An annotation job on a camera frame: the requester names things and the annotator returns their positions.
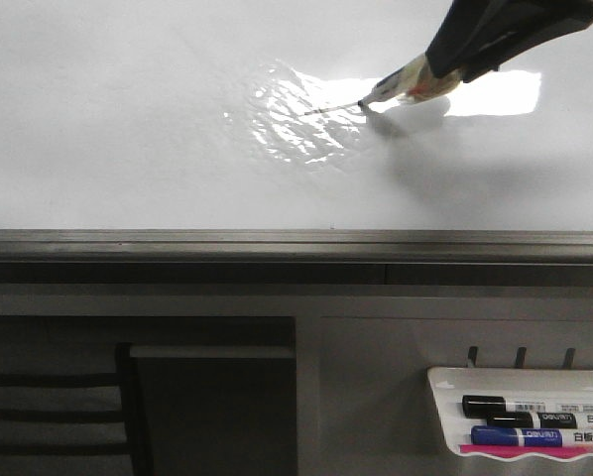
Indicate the black capped marker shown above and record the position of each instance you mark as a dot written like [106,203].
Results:
[479,406]
[541,420]

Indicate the white whiteboard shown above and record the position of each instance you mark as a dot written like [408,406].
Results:
[242,115]

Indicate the blue capped marker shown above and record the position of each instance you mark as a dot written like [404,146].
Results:
[531,437]

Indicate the black capped marker middle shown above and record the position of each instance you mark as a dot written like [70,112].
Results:
[541,420]

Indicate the black hook right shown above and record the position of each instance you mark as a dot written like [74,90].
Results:
[568,358]

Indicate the dark cabinet panel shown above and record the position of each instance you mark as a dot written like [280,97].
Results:
[220,410]

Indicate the white marker with tape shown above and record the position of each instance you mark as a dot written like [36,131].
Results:
[412,83]

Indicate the black hook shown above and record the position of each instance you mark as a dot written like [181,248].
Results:
[472,356]
[520,358]
[568,358]

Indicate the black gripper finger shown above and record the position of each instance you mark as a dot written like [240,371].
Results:
[476,37]

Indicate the white marker tray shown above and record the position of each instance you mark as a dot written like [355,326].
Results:
[449,385]

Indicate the black hook middle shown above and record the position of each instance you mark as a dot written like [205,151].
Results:
[520,358]

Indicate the black hook left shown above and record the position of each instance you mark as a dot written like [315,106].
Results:
[472,356]

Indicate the black capped marker top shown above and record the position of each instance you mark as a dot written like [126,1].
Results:
[479,406]

